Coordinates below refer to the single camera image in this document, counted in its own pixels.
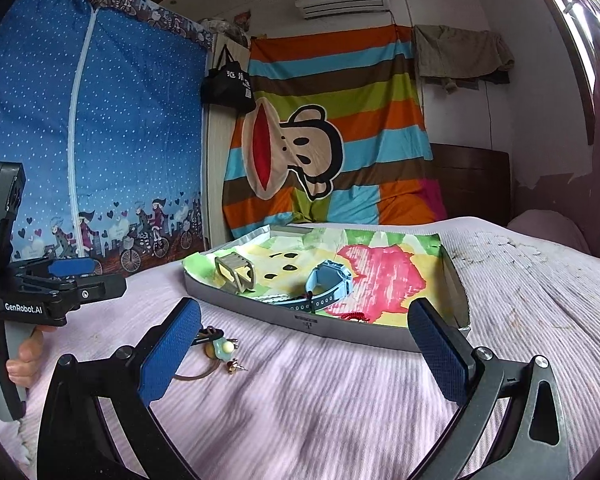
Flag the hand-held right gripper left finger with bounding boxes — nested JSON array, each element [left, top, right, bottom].
[[42, 297, 203, 480]]

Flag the black hair tie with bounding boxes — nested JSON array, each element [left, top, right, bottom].
[[194, 326, 226, 347]]

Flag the white air conditioner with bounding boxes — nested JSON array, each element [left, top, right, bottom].
[[294, 0, 392, 21]]

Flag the grey box with colourful lining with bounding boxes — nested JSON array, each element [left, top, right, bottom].
[[182, 223, 471, 353]]

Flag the pink pillow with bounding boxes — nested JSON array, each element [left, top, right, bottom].
[[507, 210, 592, 257]]

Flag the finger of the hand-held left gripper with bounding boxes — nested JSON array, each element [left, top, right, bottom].
[[11, 256, 104, 282], [17, 274, 128, 328]]

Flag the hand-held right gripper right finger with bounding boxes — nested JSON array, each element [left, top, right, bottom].
[[408, 297, 572, 480]]

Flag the window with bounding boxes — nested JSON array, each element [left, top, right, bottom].
[[545, 0, 600, 128]]

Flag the striped cartoon monkey blanket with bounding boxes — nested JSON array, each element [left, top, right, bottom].
[[221, 24, 448, 241]]

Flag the hanging khaki clothes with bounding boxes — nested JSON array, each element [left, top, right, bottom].
[[412, 24, 516, 93]]

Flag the blue dotted fabric wardrobe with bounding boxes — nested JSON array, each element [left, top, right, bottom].
[[0, 0, 216, 286]]

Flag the dark wooden headboard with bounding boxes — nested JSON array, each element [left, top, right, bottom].
[[430, 142, 511, 226]]

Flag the light blue smartwatch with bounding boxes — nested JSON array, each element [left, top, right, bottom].
[[260, 259, 354, 312]]

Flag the beige hair claw clip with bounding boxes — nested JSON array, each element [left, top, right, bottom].
[[215, 254, 257, 293]]

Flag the black tote bag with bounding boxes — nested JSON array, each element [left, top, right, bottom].
[[201, 45, 256, 113]]

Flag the person's left hand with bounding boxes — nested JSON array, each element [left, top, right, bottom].
[[0, 322, 46, 391]]

